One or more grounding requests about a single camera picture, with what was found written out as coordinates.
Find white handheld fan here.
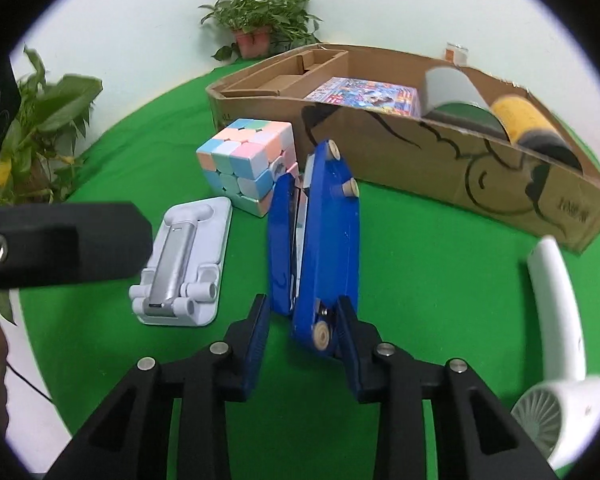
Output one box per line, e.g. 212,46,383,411
510,236,600,472

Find white folding phone stand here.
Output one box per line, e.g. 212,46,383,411
128,196,233,328

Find silver metal cup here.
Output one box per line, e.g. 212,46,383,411
424,66,511,142

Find large-leaf green plant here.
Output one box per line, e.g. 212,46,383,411
0,45,104,326

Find glass jar with orange label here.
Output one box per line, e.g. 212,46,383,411
442,41,469,67

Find shallow cardboard box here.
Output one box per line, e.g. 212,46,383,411
205,42,600,255

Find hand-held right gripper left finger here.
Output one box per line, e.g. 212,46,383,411
45,294,272,480

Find yellow jar with black lid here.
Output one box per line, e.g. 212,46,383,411
489,94,584,173

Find colourful printed booklet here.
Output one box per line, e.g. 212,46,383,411
304,76,421,117

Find blue stapler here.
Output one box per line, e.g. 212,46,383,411
266,140,361,359

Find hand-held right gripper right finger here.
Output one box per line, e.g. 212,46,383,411
336,296,558,480

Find potted plant in orange pot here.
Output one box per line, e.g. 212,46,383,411
199,0,323,63

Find pastel puzzle cube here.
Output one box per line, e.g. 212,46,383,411
196,117,299,218

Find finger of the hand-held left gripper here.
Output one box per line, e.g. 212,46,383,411
0,201,153,292

